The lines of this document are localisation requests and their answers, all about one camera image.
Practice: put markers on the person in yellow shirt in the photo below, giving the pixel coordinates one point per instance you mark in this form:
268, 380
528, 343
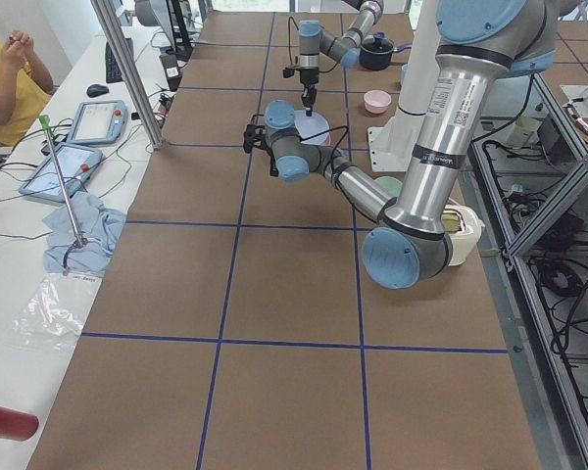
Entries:
24, 93

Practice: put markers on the clear plastic bag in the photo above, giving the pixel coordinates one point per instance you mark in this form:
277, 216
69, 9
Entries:
54, 316

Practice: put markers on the blue plate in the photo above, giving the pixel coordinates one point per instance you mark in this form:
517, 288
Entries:
311, 129

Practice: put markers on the green tipped grabber stick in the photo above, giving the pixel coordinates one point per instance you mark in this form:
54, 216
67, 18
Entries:
79, 240

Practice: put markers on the teach pendant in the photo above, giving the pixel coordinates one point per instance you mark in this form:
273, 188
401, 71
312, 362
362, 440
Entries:
76, 165
98, 123

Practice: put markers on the black computer mouse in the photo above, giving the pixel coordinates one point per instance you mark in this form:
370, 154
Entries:
95, 90

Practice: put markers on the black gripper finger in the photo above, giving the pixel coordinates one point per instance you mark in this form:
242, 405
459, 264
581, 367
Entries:
308, 98

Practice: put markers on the toast slice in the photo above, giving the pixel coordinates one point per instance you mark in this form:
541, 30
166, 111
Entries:
452, 220

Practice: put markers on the black keyboard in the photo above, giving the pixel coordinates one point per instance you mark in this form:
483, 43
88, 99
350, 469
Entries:
113, 73

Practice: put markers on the blue cloth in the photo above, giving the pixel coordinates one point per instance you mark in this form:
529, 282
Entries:
100, 226

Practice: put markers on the person's raised hand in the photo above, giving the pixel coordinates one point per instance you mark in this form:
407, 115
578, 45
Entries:
18, 46

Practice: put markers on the cream toaster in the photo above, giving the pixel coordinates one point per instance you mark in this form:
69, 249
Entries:
464, 242

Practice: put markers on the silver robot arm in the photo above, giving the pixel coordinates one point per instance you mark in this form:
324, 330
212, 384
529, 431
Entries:
480, 42
344, 50

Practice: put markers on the far teach pendant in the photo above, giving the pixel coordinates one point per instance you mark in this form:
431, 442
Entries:
98, 123

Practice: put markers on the blue cup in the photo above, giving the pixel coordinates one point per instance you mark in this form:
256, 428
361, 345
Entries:
404, 73

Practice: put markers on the near teach pendant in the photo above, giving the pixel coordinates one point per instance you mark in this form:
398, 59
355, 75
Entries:
76, 165

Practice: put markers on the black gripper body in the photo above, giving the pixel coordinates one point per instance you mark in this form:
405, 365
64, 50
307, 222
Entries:
307, 78
251, 138

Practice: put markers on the green bowl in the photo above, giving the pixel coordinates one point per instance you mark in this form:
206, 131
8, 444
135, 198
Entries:
390, 184

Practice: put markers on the red bottle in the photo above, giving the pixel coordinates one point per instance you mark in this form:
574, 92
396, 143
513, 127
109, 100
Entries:
16, 425

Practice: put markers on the pink bowl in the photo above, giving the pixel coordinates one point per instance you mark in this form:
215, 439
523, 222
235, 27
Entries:
377, 101

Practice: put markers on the aluminium frame post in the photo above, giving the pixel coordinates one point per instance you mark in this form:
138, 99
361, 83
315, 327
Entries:
106, 15

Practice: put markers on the black monitor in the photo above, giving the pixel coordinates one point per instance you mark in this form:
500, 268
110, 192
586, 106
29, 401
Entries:
174, 18

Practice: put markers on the dark blue lidded pot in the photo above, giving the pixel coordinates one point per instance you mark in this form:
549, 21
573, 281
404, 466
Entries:
377, 50

